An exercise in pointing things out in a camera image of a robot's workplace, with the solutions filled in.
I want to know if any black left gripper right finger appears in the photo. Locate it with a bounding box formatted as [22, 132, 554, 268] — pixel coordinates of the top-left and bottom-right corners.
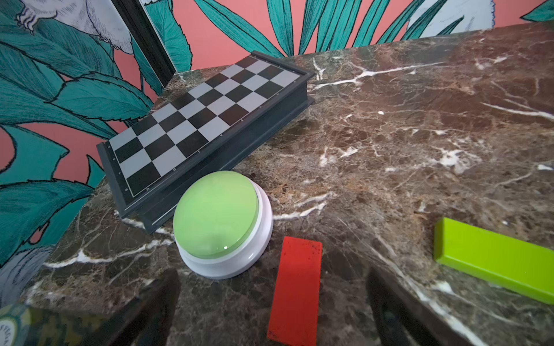
[366, 268, 445, 345]

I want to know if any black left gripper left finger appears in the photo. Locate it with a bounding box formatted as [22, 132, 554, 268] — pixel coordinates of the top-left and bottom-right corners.
[82, 269, 181, 345]

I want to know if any red block near button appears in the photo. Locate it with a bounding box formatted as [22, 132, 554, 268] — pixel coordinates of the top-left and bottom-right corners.
[267, 236, 323, 345]

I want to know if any green dome push button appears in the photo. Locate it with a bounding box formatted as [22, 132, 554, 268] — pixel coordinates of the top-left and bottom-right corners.
[173, 171, 274, 280]

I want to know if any green block far left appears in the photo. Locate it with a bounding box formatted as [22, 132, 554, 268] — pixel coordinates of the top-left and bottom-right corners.
[434, 218, 553, 305]

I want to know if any folded black chess board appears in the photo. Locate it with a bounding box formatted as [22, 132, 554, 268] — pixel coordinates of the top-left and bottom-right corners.
[98, 51, 314, 232]

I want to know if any black left corner post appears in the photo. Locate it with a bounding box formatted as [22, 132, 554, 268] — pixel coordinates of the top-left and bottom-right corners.
[112, 0, 176, 89]

